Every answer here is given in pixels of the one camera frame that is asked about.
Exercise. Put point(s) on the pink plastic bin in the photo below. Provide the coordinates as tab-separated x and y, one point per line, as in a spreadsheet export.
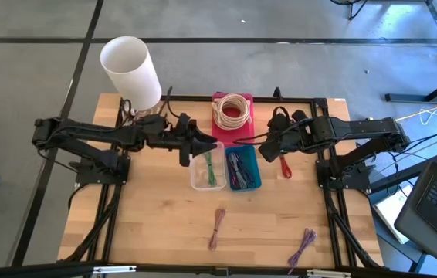
238	135

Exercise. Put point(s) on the white shade table lamp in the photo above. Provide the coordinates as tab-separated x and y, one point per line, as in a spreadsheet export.
131	73

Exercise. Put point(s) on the white flat box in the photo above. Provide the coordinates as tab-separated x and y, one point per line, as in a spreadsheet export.
390	210

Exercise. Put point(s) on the teal plastic bin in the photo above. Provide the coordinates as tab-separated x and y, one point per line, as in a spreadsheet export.
258	170

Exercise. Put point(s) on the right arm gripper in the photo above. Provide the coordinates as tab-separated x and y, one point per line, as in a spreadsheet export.
295	137

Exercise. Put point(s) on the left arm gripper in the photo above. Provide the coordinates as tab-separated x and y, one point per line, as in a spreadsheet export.
164	137

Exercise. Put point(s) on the silver metal bracket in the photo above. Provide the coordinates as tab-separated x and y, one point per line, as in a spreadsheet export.
114	269
328	273

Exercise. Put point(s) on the black open laptop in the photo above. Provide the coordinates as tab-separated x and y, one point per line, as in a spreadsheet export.
434	208

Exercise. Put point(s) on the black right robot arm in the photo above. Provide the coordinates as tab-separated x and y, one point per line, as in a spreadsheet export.
361	129

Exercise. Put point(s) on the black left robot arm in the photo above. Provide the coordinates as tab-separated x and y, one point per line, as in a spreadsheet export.
87	135

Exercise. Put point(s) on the clear plastic bin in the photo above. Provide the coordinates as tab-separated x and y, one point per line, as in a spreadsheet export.
199	177

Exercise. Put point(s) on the black aluminium table frame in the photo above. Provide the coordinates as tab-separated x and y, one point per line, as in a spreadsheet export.
332	216

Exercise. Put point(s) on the black floor stand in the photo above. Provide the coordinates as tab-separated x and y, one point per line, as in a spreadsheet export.
351	9

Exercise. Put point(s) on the black furniture legs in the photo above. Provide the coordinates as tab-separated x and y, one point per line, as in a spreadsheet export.
407	98

